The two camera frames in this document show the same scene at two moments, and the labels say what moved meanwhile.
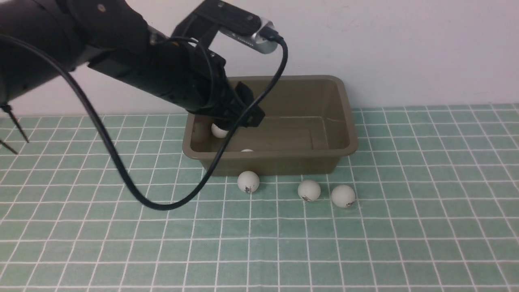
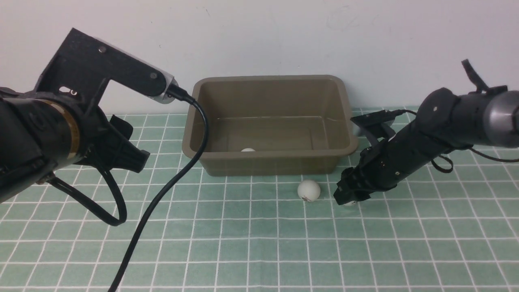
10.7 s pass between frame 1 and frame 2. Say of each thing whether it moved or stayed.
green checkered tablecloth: stayed
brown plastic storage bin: stayed
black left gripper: moved
